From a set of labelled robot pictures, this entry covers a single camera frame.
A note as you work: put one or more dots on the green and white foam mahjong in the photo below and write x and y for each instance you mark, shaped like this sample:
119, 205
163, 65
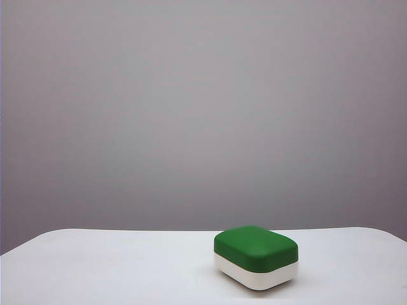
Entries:
254, 254

